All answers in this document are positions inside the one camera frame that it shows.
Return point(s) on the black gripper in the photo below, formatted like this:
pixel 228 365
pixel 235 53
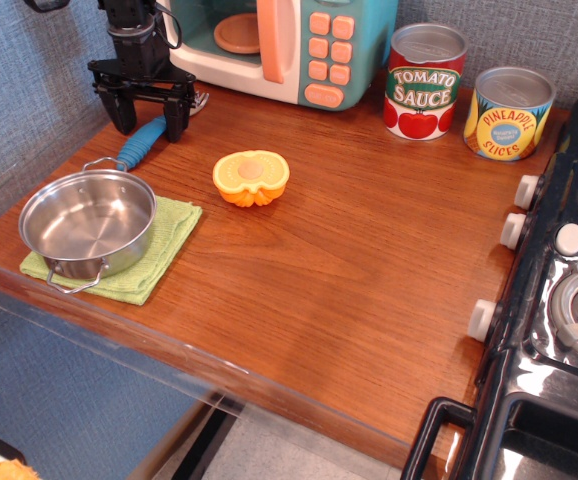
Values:
pixel 141 70

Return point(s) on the blue handled metal scoop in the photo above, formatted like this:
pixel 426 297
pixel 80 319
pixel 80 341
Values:
pixel 138 145

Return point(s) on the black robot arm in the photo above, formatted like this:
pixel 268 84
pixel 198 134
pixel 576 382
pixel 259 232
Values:
pixel 138 14

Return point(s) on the stainless steel pot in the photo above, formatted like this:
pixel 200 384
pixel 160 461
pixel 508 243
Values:
pixel 89 225

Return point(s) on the orange toy squash half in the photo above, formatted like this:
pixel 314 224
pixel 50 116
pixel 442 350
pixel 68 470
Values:
pixel 252 177

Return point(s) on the green folded cloth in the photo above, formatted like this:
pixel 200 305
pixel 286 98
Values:
pixel 174 222

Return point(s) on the teal toy microwave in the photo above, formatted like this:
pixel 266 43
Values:
pixel 318 54

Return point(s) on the tomato sauce can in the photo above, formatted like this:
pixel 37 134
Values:
pixel 423 79

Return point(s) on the pineapple slices can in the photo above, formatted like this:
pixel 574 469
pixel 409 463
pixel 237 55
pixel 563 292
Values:
pixel 508 112

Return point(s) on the white stove knob middle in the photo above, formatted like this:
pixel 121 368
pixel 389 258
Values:
pixel 512 230

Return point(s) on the white stove knob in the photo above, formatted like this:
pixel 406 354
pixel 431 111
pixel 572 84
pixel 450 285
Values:
pixel 525 191
pixel 481 318
pixel 512 230

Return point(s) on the orange object bottom left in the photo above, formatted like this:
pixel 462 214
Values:
pixel 15 470

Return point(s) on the white stove knob rear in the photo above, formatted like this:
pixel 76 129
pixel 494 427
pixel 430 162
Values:
pixel 525 191

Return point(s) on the white stove knob front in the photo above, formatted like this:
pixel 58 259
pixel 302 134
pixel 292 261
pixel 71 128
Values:
pixel 481 318

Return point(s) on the black toy stove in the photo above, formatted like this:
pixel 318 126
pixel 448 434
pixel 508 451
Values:
pixel 524 423

